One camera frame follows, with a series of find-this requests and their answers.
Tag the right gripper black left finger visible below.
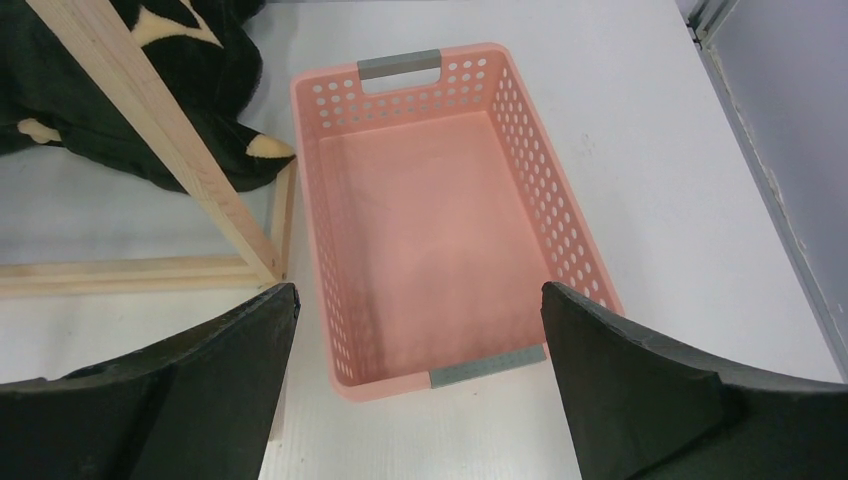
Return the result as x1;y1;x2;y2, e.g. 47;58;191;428
1;283;300;479

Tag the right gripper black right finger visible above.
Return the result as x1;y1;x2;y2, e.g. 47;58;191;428
541;282;847;479

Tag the pink perforated plastic basket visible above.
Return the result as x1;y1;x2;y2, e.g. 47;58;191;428
290;43;622;402

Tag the black blanket with cream flowers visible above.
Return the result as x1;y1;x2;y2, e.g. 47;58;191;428
1;0;295;192

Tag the grey metal corner rail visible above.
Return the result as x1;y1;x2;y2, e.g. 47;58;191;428
678;1;847;373

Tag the wooden clothes rack frame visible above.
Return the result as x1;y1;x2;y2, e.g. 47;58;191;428
1;1;296;296

